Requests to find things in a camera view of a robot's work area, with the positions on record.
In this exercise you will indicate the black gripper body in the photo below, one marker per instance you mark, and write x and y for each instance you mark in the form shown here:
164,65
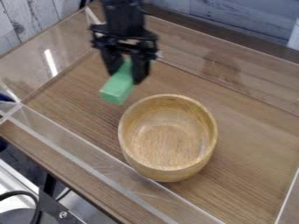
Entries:
123,34

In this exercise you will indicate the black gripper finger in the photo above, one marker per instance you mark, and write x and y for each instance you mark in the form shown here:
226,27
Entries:
140,67
112,59

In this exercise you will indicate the green rectangular block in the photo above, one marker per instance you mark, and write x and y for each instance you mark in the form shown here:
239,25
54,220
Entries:
122,81

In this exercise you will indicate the brown wooden bowl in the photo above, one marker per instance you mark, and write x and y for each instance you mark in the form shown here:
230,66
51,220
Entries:
167,135

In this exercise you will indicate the blue object at edge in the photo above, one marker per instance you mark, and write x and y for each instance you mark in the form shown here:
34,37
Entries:
6,98

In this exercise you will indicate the clear acrylic tray wall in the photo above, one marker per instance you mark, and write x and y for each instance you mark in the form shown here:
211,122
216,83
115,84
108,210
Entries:
64,127

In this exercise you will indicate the black metal bracket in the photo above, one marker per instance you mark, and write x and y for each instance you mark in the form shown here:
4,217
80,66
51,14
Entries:
59,212

